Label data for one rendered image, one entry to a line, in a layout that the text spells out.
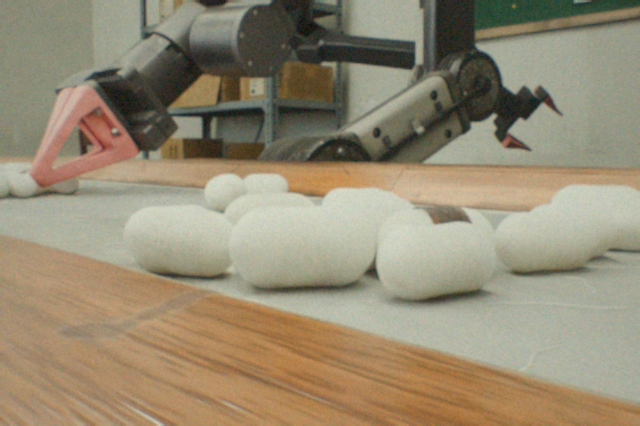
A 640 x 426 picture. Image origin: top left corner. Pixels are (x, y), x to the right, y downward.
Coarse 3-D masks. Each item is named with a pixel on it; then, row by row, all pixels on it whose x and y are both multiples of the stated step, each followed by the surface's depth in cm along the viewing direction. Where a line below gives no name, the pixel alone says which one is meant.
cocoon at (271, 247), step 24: (264, 216) 16; (288, 216) 17; (312, 216) 17; (336, 216) 17; (360, 216) 17; (240, 240) 16; (264, 240) 16; (288, 240) 16; (312, 240) 16; (336, 240) 16; (360, 240) 17; (240, 264) 16; (264, 264) 16; (288, 264) 16; (312, 264) 16; (336, 264) 16; (360, 264) 17
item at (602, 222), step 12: (552, 204) 22; (564, 204) 22; (576, 204) 22; (588, 204) 22; (588, 216) 21; (600, 216) 21; (600, 228) 21; (612, 228) 21; (600, 240) 21; (612, 240) 21; (600, 252) 22
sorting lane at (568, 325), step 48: (48, 192) 57; (96, 192) 57; (144, 192) 57; (192, 192) 56; (48, 240) 26; (96, 240) 26; (240, 288) 17; (288, 288) 17; (336, 288) 17; (384, 288) 17; (480, 288) 17; (528, 288) 17; (576, 288) 17; (624, 288) 17; (432, 336) 13; (480, 336) 13; (528, 336) 13; (576, 336) 13; (624, 336) 13; (576, 384) 10; (624, 384) 10
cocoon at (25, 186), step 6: (12, 180) 49; (18, 180) 49; (24, 180) 49; (30, 180) 49; (12, 186) 49; (18, 186) 49; (24, 186) 49; (30, 186) 49; (36, 186) 50; (12, 192) 49; (18, 192) 49; (24, 192) 49; (30, 192) 49
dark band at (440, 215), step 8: (416, 208) 19; (424, 208) 18; (432, 208) 18; (440, 208) 18; (448, 208) 18; (456, 208) 18; (432, 216) 18; (440, 216) 18; (448, 216) 18; (456, 216) 18; (464, 216) 18; (440, 224) 18; (472, 224) 18
